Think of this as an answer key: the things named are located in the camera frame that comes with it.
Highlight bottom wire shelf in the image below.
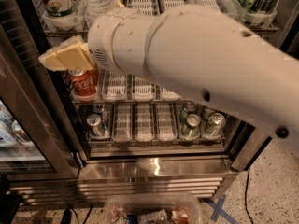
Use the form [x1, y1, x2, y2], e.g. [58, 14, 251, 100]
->
[88, 136, 224, 148]

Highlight front right silver-green can bottom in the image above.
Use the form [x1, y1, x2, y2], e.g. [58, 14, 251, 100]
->
[204, 113, 226, 138]

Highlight middle wire shelf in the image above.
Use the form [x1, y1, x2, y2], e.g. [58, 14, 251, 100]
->
[71, 93, 182, 103]

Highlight rear green can bottom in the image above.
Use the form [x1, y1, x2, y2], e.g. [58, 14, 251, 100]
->
[179, 102, 198, 122]

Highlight black cables on floor left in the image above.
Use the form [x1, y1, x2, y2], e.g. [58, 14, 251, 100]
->
[59, 203, 94, 224]

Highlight yellow foam padded gripper finger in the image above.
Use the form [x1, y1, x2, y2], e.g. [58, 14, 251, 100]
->
[38, 35, 95, 71]

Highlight top wire shelf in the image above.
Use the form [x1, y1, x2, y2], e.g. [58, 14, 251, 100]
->
[43, 24, 278, 37]

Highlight wire shelf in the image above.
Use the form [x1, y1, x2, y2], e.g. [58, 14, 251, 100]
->
[88, 136, 224, 148]
[71, 93, 182, 103]
[43, 24, 278, 37]

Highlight stainless steel display fridge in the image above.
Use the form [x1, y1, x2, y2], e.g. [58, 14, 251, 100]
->
[8, 0, 281, 205]

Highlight clear plastic water bottle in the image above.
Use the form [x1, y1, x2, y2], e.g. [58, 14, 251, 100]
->
[85, 0, 113, 27]

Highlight rear right can bottom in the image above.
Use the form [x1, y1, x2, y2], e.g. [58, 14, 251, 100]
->
[201, 107, 216, 121]

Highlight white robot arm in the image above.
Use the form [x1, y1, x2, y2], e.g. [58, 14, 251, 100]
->
[38, 5, 299, 154]

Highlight black cable on floor right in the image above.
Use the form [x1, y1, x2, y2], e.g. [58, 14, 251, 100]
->
[243, 168, 256, 224]

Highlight open fridge door right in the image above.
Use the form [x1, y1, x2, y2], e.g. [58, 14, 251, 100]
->
[232, 128, 272, 172]

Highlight clear plastic bin with items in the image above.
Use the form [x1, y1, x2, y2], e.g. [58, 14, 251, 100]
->
[103, 193, 203, 224]

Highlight rear blue can bottom left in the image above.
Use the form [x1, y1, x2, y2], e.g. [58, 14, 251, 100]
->
[92, 104, 109, 129]

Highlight front silver can bottom left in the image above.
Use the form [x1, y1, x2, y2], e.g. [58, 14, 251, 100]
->
[86, 114, 105, 136]

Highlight front red cola can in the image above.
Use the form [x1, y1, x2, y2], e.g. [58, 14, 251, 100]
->
[67, 70, 98, 96]

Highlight glass fridge door left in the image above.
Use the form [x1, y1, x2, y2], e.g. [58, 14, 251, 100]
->
[0, 0, 78, 182]

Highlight front 7up bottle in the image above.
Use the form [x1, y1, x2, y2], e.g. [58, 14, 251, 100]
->
[37, 0, 78, 18]

